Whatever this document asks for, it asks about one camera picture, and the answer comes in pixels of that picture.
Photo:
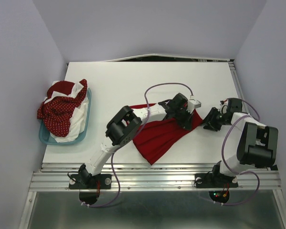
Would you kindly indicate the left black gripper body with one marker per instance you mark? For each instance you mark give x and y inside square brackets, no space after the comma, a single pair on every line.
[182,116]

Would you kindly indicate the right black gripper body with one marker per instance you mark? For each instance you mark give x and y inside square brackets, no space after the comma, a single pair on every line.
[216,119]

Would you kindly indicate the plain red skirt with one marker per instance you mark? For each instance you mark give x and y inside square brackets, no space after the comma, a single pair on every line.
[158,137]

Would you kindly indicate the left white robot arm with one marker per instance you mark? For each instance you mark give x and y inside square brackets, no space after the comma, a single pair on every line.
[122,129]

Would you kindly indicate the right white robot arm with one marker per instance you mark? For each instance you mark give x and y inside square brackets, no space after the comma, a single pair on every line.
[256,148]

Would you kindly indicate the red polka dot skirt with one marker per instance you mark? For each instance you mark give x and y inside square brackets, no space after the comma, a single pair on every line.
[63,98]

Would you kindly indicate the teal plastic basket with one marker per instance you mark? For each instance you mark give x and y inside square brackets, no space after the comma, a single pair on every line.
[46,138]

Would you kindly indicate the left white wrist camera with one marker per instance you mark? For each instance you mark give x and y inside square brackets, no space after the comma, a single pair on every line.
[193,104]

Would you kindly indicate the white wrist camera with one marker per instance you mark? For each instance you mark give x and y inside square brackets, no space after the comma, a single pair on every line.
[193,104]
[223,106]

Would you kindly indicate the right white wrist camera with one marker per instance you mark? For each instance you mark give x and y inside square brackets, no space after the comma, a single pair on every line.
[223,106]

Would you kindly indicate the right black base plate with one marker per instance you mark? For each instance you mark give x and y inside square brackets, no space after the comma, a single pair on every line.
[208,180]

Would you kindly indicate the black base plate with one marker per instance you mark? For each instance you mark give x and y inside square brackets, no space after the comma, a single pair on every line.
[208,180]
[98,182]

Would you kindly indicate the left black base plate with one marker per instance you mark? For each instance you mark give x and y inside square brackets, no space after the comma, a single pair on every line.
[98,182]

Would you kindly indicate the aluminium frame rail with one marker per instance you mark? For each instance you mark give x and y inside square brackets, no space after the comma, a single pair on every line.
[162,195]

